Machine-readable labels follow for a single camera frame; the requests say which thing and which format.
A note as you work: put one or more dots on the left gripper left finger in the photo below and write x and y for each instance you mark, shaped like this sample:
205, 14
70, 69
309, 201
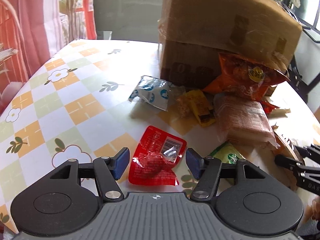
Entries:
107, 171

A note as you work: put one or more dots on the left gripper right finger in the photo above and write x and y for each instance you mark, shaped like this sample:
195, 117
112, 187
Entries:
207, 172

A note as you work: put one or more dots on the red snack packet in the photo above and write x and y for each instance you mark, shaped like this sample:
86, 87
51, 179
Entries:
157, 153

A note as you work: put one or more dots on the green snack packet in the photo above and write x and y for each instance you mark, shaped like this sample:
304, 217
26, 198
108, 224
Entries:
227, 153

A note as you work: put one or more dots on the clear wrapped bread package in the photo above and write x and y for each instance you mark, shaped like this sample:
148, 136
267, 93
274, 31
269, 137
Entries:
242, 121

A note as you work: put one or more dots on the yellow snack packet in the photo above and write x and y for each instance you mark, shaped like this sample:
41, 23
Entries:
194, 101

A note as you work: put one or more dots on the floral checkered tablecloth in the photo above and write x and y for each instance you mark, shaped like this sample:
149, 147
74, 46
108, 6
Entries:
75, 109

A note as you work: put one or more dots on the white blue snack packet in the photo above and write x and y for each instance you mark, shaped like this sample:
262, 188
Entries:
154, 91

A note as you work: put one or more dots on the orange chip bag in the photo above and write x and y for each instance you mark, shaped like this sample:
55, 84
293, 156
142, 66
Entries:
244, 77

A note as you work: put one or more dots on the black exercise bike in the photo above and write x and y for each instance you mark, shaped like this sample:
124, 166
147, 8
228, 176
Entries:
297, 66

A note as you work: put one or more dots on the brown cardboard box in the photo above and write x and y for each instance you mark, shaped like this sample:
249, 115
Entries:
193, 33

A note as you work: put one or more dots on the red printed curtain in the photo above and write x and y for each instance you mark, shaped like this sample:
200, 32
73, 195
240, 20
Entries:
32, 31

